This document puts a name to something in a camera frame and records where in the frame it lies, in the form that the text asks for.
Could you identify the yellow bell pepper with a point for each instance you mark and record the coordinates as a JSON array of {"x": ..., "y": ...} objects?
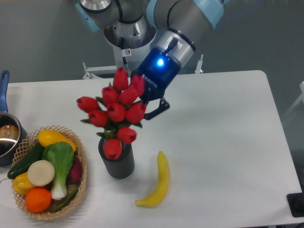
[{"x": 22, "y": 185}]

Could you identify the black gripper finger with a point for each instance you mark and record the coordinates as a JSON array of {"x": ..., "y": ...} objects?
[{"x": 163, "y": 106}]

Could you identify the woven wicker basket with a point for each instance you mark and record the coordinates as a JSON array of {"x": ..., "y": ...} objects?
[{"x": 75, "y": 188}]

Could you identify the yellow squash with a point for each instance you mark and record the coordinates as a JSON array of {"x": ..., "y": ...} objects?
[{"x": 49, "y": 137}]

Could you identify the orange fruit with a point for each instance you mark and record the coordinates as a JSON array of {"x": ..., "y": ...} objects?
[{"x": 38, "y": 199}]

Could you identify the blue handled saucepan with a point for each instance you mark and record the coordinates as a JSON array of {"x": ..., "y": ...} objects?
[{"x": 11, "y": 131}]

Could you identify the white frame at right edge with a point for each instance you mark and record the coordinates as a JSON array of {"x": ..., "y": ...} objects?
[{"x": 296, "y": 106}]

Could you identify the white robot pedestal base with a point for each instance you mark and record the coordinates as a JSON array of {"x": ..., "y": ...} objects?
[{"x": 128, "y": 58}]

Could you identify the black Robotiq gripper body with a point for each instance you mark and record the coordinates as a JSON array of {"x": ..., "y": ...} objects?
[{"x": 158, "y": 71}]

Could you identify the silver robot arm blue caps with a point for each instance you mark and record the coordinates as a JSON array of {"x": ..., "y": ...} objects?
[{"x": 152, "y": 38}]

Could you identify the black device at table edge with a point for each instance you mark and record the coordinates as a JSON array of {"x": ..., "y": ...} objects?
[{"x": 296, "y": 204}]

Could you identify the red tulip bouquet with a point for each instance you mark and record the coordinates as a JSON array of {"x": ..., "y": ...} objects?
[{"x": 116, "y": 111}]

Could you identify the beige round radish slice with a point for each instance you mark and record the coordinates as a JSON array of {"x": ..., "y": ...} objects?
[{"x": 41, "y": 173}]

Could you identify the purple sweet potato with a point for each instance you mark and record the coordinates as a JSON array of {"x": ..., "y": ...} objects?
[{"x": 76, "y": 171}]

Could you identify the green bok choy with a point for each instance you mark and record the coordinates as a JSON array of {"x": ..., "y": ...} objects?
[{"x": 61, "y": 156}]

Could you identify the dark green cucumber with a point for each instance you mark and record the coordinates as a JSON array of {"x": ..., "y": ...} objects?
[{"x": 35, "y": 154}]

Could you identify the dark grey ribbed vase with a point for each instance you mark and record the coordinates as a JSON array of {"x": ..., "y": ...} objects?
[{"x": 121, "y": 167}]

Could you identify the green bean pod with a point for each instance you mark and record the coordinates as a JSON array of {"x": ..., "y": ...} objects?
[{"x": 65, "y": 202}]

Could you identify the yellow banana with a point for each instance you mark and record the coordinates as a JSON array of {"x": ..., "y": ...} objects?
[{"x": 162, "y": 186}]

